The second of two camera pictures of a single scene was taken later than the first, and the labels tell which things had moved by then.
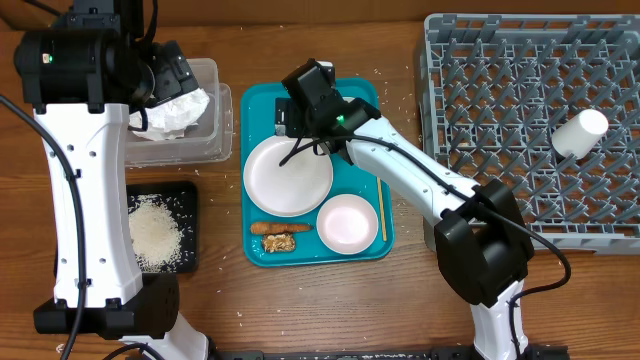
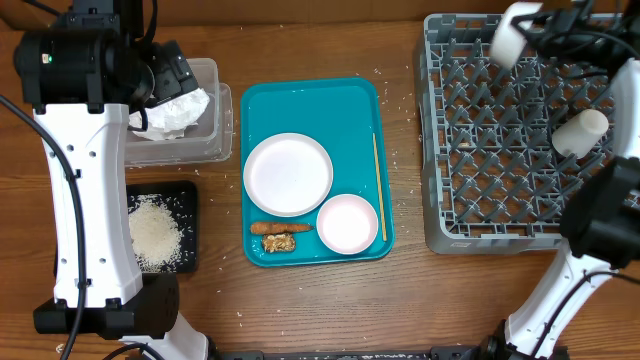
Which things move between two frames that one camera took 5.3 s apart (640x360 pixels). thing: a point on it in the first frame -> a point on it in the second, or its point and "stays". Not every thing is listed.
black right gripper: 287,118 -> 553,33
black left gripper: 175,76 stays
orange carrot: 278,227 stays
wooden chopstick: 383,211 stays
